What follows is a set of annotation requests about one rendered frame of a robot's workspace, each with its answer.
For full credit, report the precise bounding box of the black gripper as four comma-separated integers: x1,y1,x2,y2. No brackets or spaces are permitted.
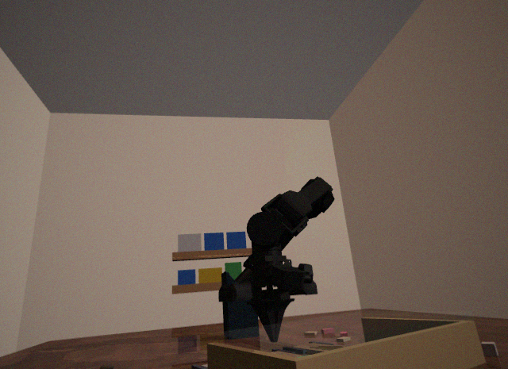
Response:
218,250,318,326

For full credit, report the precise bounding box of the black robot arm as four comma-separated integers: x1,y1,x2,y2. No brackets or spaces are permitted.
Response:
235,176,334,290

